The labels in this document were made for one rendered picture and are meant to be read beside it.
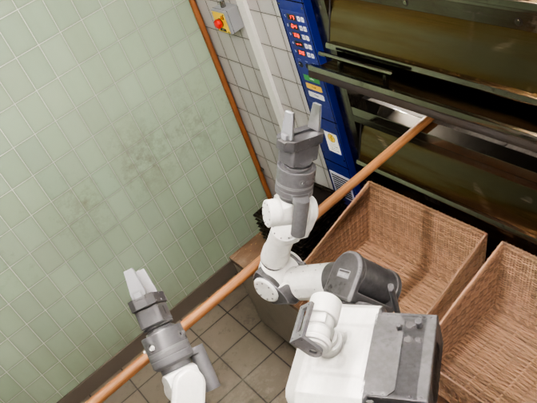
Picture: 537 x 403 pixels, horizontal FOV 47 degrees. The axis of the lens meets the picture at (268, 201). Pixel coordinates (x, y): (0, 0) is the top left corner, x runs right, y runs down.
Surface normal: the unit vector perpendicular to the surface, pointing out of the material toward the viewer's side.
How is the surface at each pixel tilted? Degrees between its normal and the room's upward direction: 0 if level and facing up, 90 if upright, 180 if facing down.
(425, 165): 70
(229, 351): 0
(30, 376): 90
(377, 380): 0
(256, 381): 0
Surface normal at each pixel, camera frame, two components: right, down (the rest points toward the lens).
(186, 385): 0.32, -0.30
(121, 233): 0.61, 0.36
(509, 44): -0.79, 0.30
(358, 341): -0.29, -0.72
